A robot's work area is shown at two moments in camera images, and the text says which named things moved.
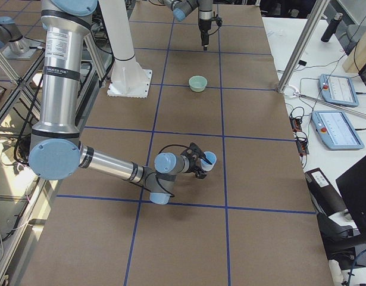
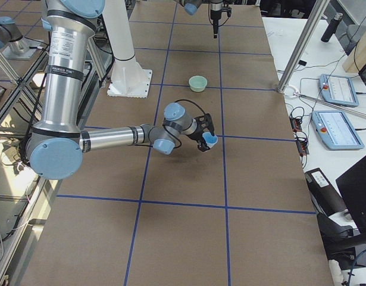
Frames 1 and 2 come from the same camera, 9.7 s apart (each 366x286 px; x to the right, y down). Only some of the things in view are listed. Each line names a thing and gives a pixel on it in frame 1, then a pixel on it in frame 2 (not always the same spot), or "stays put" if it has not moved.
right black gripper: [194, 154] to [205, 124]
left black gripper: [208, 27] to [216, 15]
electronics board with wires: [296, 119] stays put
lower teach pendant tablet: [336, 130] stays put
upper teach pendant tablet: [338, 90] stays put
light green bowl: [197, 83] stays put
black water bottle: [332, 28] stays put
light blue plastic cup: [210, 156] to [210, 140]
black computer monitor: [356, 185] stays put
